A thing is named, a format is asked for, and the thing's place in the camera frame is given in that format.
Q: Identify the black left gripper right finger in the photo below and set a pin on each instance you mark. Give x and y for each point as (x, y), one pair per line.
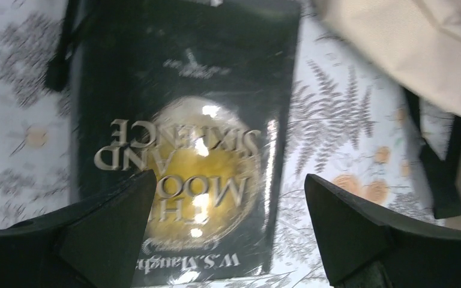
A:
(363, 244)

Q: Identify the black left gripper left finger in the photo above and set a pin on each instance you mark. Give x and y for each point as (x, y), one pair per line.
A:
(92, 243)

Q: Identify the black moon paperback book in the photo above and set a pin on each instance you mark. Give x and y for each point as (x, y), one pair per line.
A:
(199, 92)

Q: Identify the beige canvas backpack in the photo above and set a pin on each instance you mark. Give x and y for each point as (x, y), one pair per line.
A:
(417, 44)

